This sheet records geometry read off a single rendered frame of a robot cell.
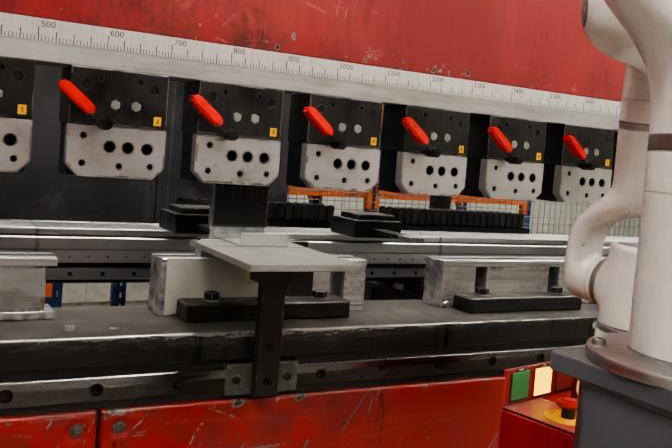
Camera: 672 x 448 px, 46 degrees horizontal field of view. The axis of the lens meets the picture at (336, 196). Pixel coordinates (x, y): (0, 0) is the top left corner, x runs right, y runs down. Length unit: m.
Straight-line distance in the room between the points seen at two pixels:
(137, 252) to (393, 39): 0.63
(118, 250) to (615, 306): 0.90
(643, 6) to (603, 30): 0.41
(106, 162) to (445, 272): 0.70
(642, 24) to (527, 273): 1.07
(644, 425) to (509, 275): 1.02
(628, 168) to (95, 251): 0.95
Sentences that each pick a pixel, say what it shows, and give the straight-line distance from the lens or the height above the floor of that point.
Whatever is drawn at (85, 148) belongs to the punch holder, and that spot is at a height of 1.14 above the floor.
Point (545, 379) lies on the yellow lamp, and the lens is 1.41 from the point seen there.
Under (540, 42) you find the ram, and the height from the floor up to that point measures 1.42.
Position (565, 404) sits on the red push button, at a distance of 1.30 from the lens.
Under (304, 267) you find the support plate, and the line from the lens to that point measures 1.13.
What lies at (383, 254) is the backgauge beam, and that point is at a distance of 1.81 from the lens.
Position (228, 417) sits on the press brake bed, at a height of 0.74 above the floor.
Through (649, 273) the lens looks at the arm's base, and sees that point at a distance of 0.72.
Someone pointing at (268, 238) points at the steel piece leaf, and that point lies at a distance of 1.30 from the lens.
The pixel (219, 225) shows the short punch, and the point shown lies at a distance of 1.36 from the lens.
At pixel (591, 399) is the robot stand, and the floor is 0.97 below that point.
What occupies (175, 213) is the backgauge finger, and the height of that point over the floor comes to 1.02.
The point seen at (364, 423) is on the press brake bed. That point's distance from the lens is 1.41.
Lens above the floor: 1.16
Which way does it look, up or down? 3 degrees down
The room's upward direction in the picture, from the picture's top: 5 degrees clockwise
